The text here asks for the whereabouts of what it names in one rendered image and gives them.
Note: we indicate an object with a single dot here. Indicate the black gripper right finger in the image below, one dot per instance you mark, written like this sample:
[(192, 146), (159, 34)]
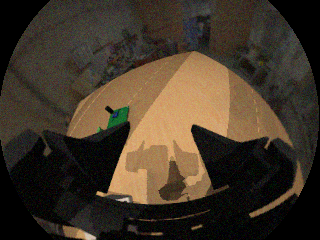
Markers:
[(222, 156)]

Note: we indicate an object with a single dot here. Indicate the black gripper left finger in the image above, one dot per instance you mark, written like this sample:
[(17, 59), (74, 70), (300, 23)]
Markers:
[(96, 155)]

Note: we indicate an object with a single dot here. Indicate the green circuit board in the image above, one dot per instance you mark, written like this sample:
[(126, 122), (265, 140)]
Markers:
[(117, 117)]

